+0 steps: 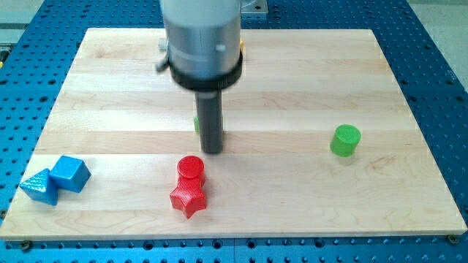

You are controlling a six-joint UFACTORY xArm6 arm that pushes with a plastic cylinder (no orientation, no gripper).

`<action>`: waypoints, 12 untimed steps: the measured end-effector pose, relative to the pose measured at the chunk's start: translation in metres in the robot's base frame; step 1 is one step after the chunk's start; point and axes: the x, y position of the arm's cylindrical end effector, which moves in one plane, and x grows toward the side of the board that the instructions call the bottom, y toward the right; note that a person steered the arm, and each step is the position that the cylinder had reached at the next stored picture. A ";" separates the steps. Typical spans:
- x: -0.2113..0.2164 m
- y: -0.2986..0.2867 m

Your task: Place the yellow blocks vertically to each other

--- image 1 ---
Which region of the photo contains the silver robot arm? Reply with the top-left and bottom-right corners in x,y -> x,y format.
160,0 -> 243,92

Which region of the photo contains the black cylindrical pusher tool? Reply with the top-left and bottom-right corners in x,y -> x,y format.
195,91 -> 222,154

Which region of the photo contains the green block behind tool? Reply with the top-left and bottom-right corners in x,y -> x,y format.
193,116 -> 200,134

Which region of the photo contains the red cylinder block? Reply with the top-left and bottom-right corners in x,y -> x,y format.
177,156 -> 205,186

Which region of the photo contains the red star block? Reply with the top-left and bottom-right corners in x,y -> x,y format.
170,178 -> 207,218

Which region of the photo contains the wooden board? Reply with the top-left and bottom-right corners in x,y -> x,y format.
1,28 -> 467,240

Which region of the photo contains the green cylinder block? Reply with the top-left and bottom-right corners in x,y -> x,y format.
330,124 -> 361,157

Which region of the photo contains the blue cube block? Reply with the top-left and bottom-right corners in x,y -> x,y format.
49,156 -> 91,193

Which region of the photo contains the blue triangular block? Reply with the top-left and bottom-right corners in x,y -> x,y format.
19,169 -> 59,206

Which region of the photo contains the left board clamp screw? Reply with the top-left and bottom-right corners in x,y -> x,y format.
19,240 -> 32,251

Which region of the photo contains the board clamp screw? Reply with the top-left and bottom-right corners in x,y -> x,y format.
19,240 -> 32,251
447,235 -> 459,245

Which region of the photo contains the right board clamp screw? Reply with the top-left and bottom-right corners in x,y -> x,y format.
447,235 -> 459,245

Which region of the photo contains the metal base plate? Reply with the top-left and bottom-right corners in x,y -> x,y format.
240,0 -> 268,15

